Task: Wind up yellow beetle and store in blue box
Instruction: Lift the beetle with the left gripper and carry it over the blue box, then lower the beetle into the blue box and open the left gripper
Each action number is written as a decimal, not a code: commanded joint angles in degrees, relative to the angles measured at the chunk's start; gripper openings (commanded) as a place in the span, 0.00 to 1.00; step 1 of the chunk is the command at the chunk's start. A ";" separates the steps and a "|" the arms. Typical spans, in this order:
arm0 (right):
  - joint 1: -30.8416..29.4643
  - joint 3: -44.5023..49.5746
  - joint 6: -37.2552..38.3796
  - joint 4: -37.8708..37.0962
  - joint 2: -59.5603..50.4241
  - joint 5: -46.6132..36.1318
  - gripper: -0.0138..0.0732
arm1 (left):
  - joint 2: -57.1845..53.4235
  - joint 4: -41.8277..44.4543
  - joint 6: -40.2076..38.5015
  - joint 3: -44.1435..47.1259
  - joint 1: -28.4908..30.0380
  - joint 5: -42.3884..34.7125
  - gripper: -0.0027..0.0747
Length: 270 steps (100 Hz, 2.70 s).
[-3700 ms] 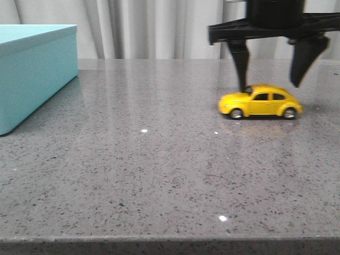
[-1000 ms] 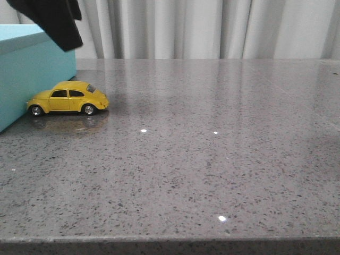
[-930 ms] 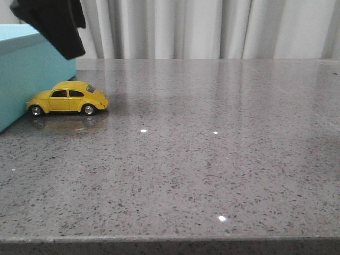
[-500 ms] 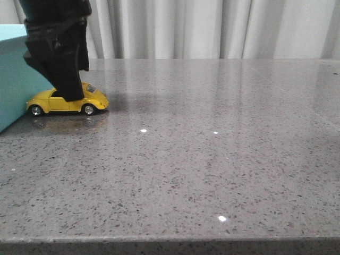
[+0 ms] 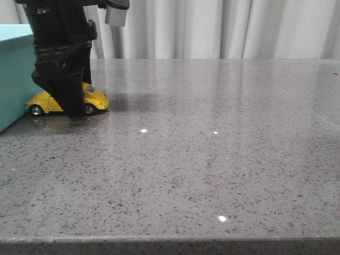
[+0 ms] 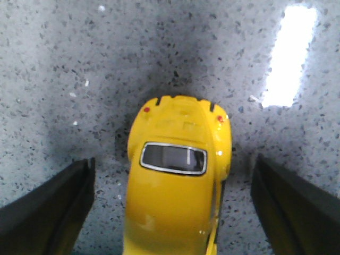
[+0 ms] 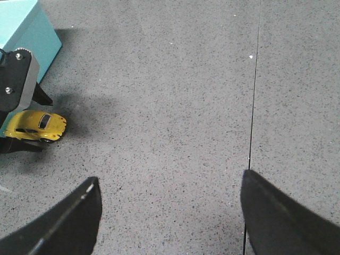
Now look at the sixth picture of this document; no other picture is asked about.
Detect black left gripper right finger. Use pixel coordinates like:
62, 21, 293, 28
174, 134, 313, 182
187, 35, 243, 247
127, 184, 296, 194
251, 155, 339, 254

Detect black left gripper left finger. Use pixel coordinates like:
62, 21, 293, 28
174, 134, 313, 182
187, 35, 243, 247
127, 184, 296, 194
1, 158, 95, 254

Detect yellow toy beetle car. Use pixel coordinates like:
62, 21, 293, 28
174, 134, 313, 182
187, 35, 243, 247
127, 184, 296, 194
123, 96, 232, 254

